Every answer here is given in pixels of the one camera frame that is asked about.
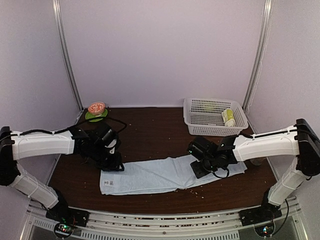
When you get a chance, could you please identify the front aluminium rail panel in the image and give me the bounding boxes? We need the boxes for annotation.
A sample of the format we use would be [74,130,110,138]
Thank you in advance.
[18,197,310,240]

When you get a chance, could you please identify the light blue towel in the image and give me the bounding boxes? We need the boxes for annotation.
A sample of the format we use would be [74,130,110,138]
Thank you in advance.
[99,154,249,196]

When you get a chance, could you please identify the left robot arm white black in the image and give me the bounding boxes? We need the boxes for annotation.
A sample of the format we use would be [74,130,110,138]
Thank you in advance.
[0,122,125,222]

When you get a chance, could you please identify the white perforated plastic basket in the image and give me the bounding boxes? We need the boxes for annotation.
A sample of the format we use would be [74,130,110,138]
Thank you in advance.
[183,97,249,137]

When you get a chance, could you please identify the left aluminium frame post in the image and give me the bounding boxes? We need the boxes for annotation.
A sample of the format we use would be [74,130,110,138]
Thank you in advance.
[52,0,84,111]

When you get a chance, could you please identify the black braided left cable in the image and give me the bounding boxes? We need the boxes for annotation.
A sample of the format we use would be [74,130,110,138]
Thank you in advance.
[9,117,128,137]

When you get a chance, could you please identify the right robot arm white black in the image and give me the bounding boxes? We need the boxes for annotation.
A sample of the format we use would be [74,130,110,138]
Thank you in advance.
[187,118,320,221]

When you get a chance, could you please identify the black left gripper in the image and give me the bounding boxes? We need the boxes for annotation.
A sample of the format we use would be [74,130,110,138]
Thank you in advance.
[89,143,124,172]

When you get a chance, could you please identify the green crocodile pattern towel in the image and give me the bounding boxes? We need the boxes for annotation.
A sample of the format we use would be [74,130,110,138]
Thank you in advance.
[221,108,236,127]

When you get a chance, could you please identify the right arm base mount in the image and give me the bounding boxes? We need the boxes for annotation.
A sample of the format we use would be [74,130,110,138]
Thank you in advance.
[238,199,290,239]

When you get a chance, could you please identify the aluminium frame post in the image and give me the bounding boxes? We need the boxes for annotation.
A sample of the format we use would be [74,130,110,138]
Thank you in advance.
[52,0,84,111]
[242,0,274,114]

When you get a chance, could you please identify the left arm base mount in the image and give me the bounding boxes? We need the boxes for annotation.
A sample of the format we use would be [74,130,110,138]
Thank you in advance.
[42,201,90,240]

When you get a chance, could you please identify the right aluminium frame post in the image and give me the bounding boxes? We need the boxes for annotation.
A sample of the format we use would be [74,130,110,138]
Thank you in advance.
[242,0,274,114]

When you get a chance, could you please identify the red patterned ceramic bowl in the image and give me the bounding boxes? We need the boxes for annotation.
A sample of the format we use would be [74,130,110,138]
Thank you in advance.
[88,102,106,117]

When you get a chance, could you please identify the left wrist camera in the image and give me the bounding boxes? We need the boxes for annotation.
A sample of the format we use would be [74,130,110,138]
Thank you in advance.
[105,139,122,154]

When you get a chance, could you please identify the green plate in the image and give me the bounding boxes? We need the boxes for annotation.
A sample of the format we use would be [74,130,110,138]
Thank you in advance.
[85,108,108,123]

